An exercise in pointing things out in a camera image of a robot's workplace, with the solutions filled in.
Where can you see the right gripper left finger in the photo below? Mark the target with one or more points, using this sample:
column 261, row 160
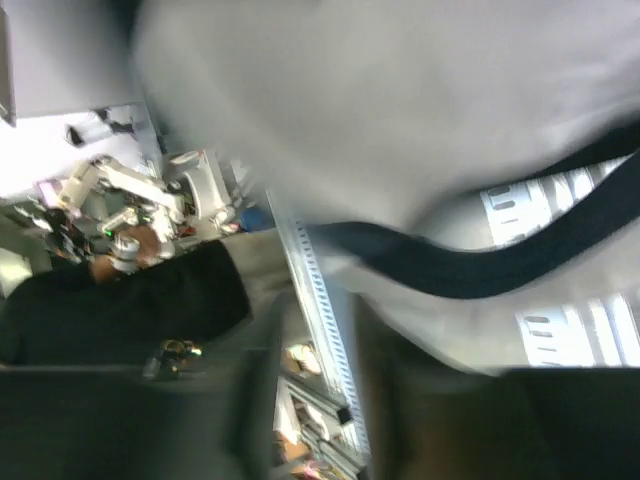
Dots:
column 220, row 422

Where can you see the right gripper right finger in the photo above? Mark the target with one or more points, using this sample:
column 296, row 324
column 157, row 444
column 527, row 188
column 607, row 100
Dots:
column 425, row 419

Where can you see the white tank top navy trim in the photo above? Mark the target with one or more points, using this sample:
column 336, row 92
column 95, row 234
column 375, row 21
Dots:
column 470, row 169

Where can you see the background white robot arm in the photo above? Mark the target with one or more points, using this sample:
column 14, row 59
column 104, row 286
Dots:
column 107, row 417

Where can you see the person in black shirt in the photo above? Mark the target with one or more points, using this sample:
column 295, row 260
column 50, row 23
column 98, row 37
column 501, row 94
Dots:
column 66, row 317

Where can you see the aluminium mounting rail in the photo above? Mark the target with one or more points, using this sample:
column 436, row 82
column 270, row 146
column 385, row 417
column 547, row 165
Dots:
column 322, row 320

